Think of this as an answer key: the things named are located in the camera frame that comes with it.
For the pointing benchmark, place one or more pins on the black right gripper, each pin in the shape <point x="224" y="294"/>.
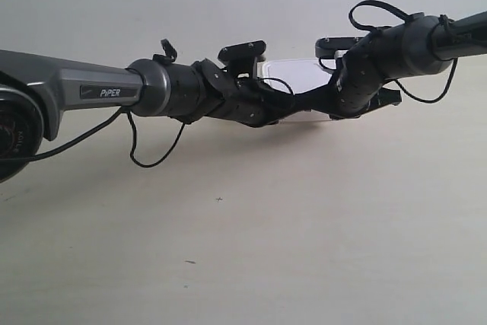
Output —
<point x="329" y="99"/>

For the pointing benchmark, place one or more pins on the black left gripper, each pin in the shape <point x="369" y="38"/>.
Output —
<point x="256" y="102"/>

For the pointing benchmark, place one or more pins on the white lidded plastic container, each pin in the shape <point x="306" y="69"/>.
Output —
<point x="302" y="75"/>

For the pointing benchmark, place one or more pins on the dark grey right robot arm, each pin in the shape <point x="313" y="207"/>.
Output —
<point x="422" y="45"/>

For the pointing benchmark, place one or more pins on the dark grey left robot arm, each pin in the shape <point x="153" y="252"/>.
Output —
<point x="37" y="90"/>

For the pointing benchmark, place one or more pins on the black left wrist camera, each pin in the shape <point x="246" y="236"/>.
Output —
<point x="240" y="60"/>

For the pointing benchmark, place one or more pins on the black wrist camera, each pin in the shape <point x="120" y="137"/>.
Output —
<point x="326" y="47"/>
<point x="240" y="60"/>

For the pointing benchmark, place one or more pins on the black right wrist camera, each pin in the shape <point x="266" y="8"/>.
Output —
<point x="326" y="47"/>

